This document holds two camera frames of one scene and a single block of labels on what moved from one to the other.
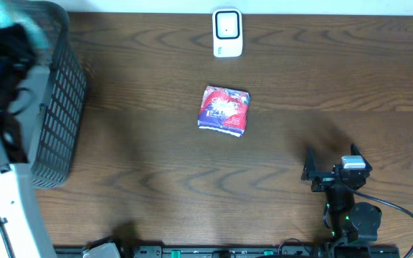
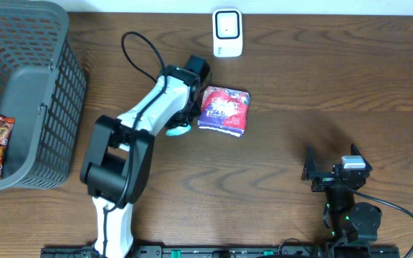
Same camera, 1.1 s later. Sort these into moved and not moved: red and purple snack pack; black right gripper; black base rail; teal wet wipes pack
Moved: teal wet wipes pack
Not moved: black right gripper; red and purple snack pack; black base rail
